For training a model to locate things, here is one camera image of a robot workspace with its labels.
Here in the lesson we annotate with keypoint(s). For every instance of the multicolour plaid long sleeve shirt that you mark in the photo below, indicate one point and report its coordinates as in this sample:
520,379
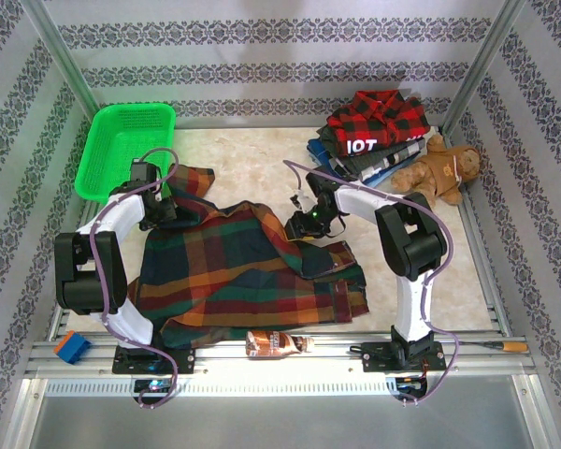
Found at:
224,280

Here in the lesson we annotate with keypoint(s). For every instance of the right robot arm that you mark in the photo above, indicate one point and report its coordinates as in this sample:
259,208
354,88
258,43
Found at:
413,304

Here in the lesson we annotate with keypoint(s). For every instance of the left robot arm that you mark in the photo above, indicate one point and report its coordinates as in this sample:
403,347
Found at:
86,280

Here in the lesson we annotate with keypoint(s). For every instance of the light blue folded shirt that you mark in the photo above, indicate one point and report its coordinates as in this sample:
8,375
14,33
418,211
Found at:
376,180

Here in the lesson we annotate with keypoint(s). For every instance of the blue plaid folded shirt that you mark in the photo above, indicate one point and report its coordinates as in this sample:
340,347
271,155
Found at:
320,156

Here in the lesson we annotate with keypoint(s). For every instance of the grey white plaid shirt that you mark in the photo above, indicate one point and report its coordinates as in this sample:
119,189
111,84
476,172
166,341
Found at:
378,168

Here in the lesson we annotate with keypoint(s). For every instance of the dark olive folded shirt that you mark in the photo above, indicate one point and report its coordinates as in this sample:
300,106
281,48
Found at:
329,140

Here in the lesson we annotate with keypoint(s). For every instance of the green plastic basket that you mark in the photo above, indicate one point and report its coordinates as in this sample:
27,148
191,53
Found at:
121,135

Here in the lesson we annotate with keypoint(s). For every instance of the red black plaid shirt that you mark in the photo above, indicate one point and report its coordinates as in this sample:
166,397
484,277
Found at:
383,117

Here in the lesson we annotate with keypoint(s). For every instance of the brown drink bottle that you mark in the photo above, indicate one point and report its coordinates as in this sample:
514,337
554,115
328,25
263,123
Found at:
271,343

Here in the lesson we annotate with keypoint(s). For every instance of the brown teddy bear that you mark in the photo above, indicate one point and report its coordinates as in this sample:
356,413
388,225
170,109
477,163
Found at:
444,173

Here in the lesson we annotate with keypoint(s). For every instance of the blue orange toy block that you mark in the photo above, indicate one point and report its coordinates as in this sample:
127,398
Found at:
75,348

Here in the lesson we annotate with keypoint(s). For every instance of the metal front shelf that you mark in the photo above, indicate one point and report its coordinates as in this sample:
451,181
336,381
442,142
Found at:
280,421

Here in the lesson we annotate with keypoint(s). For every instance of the aluminium front rail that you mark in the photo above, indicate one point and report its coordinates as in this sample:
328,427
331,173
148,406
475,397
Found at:
336,360

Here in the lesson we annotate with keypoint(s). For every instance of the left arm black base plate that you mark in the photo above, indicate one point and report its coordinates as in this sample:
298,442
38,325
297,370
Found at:
184,359

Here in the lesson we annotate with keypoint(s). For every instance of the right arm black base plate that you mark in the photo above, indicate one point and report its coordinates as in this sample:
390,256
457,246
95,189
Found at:
378,360

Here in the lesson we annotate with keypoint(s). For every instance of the aluminium frame post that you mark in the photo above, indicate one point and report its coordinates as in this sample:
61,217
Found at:
64,51
482,65

